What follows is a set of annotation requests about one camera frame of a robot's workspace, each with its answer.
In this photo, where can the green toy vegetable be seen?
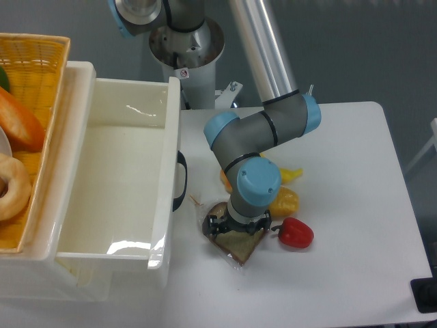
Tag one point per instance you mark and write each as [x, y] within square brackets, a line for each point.
[4, 81]

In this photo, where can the yellow toy banana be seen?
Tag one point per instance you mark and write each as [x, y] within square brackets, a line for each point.
[289, 175]

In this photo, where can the white metal mounting bracket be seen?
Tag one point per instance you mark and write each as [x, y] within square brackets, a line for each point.
[226, 98]

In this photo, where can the white furniture frame at right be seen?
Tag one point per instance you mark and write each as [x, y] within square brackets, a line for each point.
[423, 156]

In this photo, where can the beige toy bagel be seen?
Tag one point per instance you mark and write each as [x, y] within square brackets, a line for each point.
[17, 179]

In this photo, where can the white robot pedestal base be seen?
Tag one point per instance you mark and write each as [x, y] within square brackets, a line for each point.
[191, 57]

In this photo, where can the yellow toy bell pepper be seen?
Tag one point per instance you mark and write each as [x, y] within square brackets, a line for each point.
[286, 203]

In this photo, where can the white drawer cabinet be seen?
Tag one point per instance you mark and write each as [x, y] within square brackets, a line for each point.
[35, 272]

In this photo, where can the white open drawer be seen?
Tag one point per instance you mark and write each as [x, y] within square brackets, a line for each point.
[120, 210]

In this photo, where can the white plate edge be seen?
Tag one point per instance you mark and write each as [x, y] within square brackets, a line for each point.
[5, 147]

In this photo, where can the yellow woven basket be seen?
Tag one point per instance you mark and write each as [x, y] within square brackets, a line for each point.
[35, 67]

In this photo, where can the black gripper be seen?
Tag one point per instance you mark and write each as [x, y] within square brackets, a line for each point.
[218, 225]

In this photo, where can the red toy bell pepper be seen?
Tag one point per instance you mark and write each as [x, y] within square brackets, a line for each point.
[294, 233]

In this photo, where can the orange toy baguette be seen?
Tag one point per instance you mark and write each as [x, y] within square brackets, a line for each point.
[22, 128]

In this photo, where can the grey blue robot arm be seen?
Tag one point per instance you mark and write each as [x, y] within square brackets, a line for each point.
[237, 143]

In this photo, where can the toast slice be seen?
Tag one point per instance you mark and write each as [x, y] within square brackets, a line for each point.
[234, 247]

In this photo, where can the black device at edge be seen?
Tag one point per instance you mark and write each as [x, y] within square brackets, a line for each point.
[424, 292]

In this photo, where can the orange knotted bread roll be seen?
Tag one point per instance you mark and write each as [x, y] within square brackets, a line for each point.
[225, 182]

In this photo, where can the black drawer handle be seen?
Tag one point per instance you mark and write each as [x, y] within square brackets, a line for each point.
[182, 181]

